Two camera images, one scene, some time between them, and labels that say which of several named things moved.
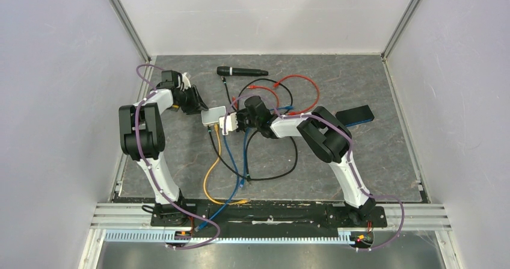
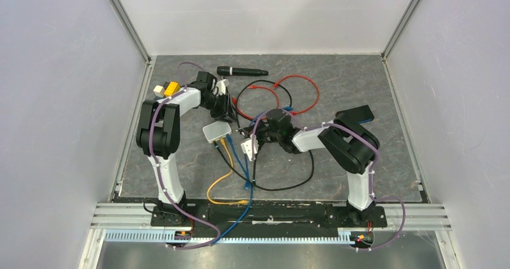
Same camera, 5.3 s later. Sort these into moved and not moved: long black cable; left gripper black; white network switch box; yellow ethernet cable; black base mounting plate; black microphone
Moved: white network switch box; long black cable; yellow ethernet cable; left gripper black
Not moved: black microphone; black base mounting plate
